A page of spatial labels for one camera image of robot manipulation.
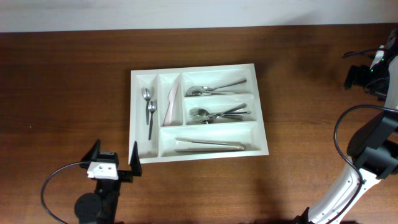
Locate small steel spoon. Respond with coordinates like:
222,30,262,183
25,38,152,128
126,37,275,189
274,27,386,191
142,88,152,124
147,101,157,141

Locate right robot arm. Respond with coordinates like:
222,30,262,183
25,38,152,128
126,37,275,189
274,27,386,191
293,29,397,223

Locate steel tongs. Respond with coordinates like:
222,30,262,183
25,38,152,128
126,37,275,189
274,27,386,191
175,138,246,152

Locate white plastic cutlery tray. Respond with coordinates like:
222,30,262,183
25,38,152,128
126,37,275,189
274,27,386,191
129,63,269,164

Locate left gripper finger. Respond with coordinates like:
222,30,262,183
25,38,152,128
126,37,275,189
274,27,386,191
81,139,101,162
129,141,142,177

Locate pink plastic knife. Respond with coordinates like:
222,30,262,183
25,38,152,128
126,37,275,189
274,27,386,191
164,83,179,126

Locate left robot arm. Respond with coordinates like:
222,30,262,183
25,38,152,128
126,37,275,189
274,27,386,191
74,140,142,223

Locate steel fork dark handle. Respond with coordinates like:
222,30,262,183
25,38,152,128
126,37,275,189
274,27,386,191
189,109,251,117

